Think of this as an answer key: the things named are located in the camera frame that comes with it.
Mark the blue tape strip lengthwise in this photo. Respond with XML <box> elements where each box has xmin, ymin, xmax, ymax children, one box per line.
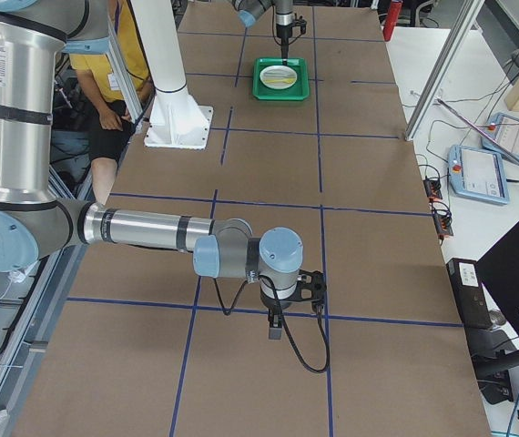
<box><xmin>310</xmin><ymin>6</ymin><xmax>335</xmax><ymax>436</ymax></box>

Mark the orange black adapter board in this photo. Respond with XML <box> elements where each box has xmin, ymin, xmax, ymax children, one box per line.
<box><xmin>423</xmin><ymin>178</ymin><xmax>443</xmax><ymax>201</ymax></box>

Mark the far blue teach pendant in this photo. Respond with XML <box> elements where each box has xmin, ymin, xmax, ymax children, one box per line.
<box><xmin>485</xmin><ymin>112</ymin><xmax>519</xmax><ymax>160</ymax></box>

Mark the blue tape strip crosswise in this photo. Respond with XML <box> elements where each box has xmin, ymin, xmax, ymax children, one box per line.
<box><xmin>113</xmin><ymin>192</ymin><xmax>431</xmax><ymax>217</ymax></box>
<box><xmin>66</xmin><ymin>297</ymin><xmax>463</xmax><ymax>328</ymax></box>

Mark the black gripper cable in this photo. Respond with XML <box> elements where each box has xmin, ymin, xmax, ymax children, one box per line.
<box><xmin>212</xmin><ymin>272</ymin><xmax>331</xmax><ymax>375</ymax></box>

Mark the red fire extinguisher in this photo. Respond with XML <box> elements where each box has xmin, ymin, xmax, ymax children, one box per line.
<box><xmin>382</xmin><ymin>0</ymin><xmax>402</xmax><ymax>42</ymax></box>

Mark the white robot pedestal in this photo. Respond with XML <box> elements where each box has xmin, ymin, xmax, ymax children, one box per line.
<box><xmin>131</xmin><ymin>0</ymin><xmax>213</xmax><ymax>150</ymax></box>

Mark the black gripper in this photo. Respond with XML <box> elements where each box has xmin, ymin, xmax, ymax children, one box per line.
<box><xmin>260</xmin><ymin>285</ymin><xmax>300</xmax><ymax>340</ymax></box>
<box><xmin>275</xmin><ymin>25</ymin><xmax>292</xmax><ymax>65</ymax></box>

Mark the near blue teach pendant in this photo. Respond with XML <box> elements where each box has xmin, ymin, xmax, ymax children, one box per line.
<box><xmin>448</xmin><ymin>145</ymin><xmax>510</xmax><ymax>205</ymax></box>

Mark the white round plate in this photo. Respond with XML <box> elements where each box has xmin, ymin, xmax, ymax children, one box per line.
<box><xmin>259</xmin><ymin>65</ymin><xmax>298</xmax><ymax>90</ymax></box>

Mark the aluminium frame post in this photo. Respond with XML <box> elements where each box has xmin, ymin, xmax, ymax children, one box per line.
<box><xmin>404</xmin><ymin>0</ymin><xmax>485</xmax><ymax>141</ymax></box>

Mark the yellow plastic spoon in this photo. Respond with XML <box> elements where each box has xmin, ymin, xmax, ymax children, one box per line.
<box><xmin>263</xmin><ymin>77</ymin><xmax>296</xmax><ymax>86</ymax></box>

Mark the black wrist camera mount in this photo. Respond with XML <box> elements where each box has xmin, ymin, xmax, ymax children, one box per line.
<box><xmin>295</xmin><ymin>269</ymin><xmax>327</xmax><ymax>314</ymax></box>

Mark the green plastic tray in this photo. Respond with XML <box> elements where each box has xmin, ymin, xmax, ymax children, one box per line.
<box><xmin>252</xmin><ymin>57</ymin><xmax>310</xmax><ymax>101</ymax></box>

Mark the blue teach pendant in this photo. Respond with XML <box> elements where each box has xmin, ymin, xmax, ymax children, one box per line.
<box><xmin>485</xmin><ymin>112</ymin><xmax>519</xmax><ymax>160</ymax></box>
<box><xmin>448</xmin><ymin>145</ymin><xmax>510</xmax><ymax>205</ymax></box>

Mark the black small computer box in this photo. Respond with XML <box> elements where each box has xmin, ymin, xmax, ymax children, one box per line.
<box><xmin>446</xmin><ymin>258</ymin><xmax>492</xmax><ymax>330</ymax></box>

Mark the person in yellow shirt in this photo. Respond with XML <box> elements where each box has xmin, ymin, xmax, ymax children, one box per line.
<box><xmin>70</xmin><ymin>1</ymin><xmax>153</xmax><ymax>205</ymax></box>

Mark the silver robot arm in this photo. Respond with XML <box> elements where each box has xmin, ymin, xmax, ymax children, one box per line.
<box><xmin>0</xmin><ymin>1</ymin><xmax>303</xmax><ymax>339</ymax></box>
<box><xmin>231</xmin><ymin>0</ymin><xmax>295</xmax><ymax>66</ymax></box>

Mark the blue tape strip near crosswise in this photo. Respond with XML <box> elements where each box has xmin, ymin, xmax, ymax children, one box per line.
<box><xmin>66</xmin><ymin>297</ymin><xmax>463</xmax><ymax>328</ymax></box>

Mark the aluminium side rail frame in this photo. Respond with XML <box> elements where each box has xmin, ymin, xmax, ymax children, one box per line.
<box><xmin>0</xmin><ymin>247</ymin><xmax>86</xmax><ymax>436</ymax></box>

